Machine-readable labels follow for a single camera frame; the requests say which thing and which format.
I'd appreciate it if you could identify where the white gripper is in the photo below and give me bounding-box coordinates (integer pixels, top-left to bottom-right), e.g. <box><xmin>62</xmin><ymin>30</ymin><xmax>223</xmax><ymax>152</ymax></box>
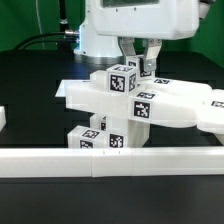
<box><xmin>89</xmin><ymin>0</ymin><xmax>199</xmax><ymax>72</ymax></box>

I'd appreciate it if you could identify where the white chair back frame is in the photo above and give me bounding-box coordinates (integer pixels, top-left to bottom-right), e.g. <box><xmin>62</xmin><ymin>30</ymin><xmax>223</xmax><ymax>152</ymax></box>
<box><xmin>65</xmin><ymin>70</ymin><xmax>224</xmax><ymax>135</ymax></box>

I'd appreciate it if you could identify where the white chair seat part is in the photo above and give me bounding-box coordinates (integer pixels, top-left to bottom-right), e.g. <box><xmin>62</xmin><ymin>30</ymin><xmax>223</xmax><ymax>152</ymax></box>
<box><xmin>106</xmin><ymin>117</ymin><xmax>150</xmax><ymax>148</ymax></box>

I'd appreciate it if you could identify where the white front fence bar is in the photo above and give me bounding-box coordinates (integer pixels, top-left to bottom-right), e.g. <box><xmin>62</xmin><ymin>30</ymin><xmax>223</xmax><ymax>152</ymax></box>
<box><xmin>0</xmin><ymin>147</ymin><xmax>224</xmax><ymax>178</ymax></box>

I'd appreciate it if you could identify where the white side block left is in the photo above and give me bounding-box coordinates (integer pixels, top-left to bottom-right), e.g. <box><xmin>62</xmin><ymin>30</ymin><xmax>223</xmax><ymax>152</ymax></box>
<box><xmin>0</xmin><ymin>106</ymin><xmax>6</xmax><ymax>132</ymax></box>

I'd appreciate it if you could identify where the black cable with connector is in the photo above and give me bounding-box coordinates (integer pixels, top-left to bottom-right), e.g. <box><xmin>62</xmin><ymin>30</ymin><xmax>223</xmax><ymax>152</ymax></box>
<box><xmin>13</xmin><ymin>29</ymin><xmax>81</xmax><ymax>51</ymax></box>

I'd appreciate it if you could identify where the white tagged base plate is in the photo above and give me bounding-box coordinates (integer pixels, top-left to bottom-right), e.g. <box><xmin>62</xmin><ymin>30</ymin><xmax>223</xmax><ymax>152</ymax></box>
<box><xmin>55</xmin><ymin>80</ymin><xmax>84</xmax><ymax>97</ymax></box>

